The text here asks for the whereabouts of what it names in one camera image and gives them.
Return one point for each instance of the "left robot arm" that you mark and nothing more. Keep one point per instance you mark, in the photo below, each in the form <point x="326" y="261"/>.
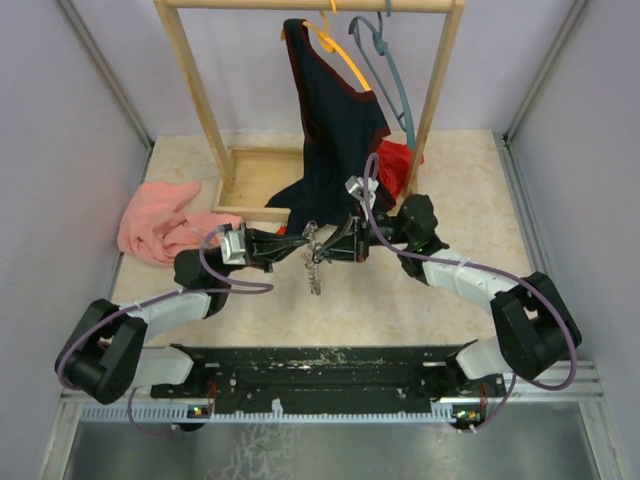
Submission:
<point x="107" y="353"/>

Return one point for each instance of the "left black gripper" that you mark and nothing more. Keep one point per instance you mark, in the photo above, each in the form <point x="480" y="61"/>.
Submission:
<point x="264" y="247"/>

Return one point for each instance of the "red cloth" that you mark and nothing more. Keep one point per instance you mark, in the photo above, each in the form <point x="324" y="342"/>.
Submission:
<point x="394" y="163"/>

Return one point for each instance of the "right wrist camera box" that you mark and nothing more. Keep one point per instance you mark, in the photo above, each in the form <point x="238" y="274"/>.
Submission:
<point x="361" y="189"/>

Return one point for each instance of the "yellow hanger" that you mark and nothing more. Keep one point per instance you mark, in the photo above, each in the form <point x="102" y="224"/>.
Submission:
<point x="329" y="45"/>

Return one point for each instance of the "dark navy vest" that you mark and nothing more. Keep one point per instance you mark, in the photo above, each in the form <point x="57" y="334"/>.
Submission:
<point x="341" y="126"/>

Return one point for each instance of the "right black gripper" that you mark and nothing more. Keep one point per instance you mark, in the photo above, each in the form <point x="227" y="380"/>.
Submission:
<point x="355" y="248"/>

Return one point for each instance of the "wooden clothes rack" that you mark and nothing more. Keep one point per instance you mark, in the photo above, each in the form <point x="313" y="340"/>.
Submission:
<point x="249" y="175"/>

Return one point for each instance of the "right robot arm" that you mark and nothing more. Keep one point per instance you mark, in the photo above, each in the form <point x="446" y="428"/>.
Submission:
<point x="533" y="327"/>

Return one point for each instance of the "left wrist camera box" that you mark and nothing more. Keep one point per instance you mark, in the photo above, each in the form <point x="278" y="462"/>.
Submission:
<point x="233" y="246"/>

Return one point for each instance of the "pink cloth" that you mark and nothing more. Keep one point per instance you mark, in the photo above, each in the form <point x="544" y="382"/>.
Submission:
<point x="156" y="225"/>

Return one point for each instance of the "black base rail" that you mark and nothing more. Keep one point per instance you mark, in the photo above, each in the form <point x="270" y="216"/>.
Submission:
<point x="328" y="380"/>

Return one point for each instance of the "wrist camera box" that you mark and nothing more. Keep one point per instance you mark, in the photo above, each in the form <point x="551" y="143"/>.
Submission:
<point x="361" y="189"/>
<point x="233" y="246"/>

